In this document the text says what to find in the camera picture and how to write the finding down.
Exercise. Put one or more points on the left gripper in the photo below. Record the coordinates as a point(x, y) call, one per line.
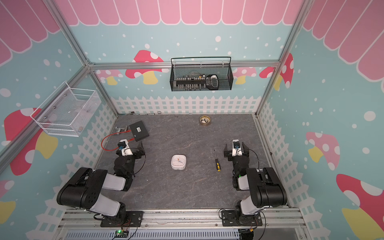
point(141, 150)

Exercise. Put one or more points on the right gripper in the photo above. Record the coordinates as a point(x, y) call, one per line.
point(228, 153)

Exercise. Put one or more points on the black yellow screwdriver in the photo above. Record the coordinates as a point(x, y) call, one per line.
point(218, 167)

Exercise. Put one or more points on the white alarm clock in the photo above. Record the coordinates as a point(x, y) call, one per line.
point(178, 162)

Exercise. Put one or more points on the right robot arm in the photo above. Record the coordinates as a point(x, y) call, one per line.
point(264, 186)

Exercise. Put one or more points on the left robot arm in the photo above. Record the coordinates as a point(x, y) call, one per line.
point(84, 189)

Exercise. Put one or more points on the brown tape roll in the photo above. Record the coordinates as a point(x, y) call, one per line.
point(205, 120)

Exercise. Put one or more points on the black connector strip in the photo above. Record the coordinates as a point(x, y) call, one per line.
point(188, 84)

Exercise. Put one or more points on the green lit circuit board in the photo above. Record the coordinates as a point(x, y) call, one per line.
point(121, 234)

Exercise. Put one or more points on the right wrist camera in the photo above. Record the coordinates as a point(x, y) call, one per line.
point(236, 150)

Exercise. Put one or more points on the black network switch box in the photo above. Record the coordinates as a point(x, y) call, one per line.
point(139, 131)

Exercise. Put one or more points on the metal bracket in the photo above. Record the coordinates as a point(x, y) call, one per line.
point(121, 129)

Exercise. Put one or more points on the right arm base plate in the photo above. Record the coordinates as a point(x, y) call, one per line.
point(232, 218)

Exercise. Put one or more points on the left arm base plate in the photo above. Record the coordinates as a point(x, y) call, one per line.
point(126, 219)

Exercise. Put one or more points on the white wire basket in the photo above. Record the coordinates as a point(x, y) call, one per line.
point(67, 111)

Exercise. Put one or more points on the black wire basket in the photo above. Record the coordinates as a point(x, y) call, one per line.
point(216, 71)

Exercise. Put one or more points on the aluminium rail frame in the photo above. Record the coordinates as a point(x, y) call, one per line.
point(186, 224)

